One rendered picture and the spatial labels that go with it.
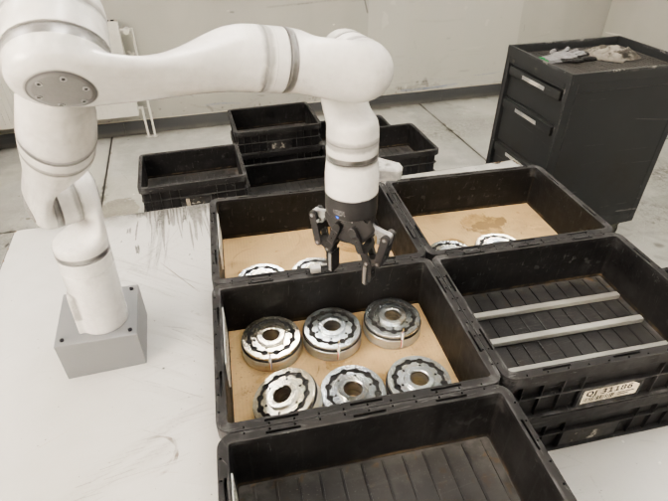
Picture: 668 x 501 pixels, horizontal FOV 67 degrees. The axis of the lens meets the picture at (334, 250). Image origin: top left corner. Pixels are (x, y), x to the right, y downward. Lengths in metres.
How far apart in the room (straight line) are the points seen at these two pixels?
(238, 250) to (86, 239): 0.34
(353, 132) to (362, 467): 0.46
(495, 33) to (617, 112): 2.25
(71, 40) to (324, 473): 0.60
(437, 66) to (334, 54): 3.80
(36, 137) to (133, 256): 0.77
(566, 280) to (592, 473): 0.37
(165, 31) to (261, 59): 3.27
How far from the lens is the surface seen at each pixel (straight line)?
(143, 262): 1.39
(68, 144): 0.69
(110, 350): 1.09
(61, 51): 0.51
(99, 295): 1.02
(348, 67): 0.59
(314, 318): 0.92
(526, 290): 1.09
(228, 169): 2.25
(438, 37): 4.31
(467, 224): 1.25
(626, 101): 2.47
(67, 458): 1.04
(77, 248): 0.96
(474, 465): 0.80
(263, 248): 1.14
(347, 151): 0.65
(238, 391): 0.86
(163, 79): 0.54
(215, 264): 0.95
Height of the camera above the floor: 1.50
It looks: 36 degrees down
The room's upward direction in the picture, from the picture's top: straight up
